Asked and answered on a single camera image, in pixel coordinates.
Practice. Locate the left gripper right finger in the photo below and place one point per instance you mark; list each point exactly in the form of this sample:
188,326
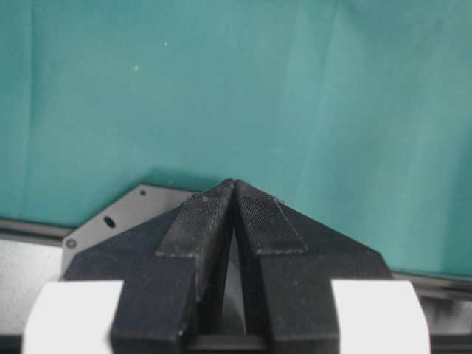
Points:
287,263

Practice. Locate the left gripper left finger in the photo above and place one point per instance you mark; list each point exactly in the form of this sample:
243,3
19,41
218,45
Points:
173,269

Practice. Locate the green table cloth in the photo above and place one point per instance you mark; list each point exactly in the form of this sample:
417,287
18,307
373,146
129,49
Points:
355,113

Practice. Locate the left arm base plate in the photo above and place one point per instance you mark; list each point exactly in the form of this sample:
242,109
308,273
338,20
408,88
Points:
142,203

